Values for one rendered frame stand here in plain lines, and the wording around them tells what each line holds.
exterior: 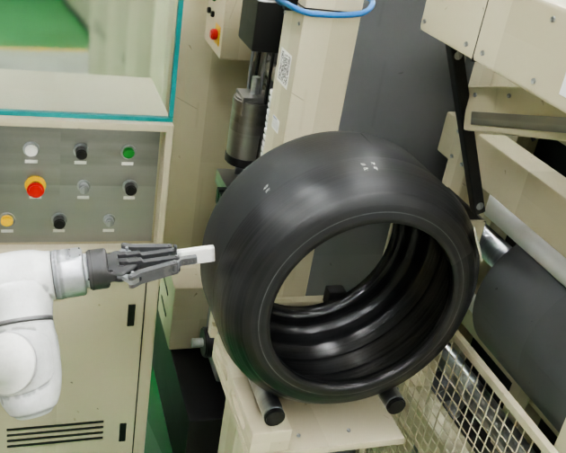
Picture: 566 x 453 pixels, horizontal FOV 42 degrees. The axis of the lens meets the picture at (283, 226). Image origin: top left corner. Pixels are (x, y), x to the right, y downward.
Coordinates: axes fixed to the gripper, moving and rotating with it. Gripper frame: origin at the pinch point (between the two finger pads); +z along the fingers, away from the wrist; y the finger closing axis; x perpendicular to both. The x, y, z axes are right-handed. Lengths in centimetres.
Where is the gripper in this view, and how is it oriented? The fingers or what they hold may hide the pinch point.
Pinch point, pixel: (196, 255)
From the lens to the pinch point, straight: 142.1
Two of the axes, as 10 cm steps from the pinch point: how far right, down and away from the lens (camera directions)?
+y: -2.9, -4.8, 8.3
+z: 9.6, -1.3, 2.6
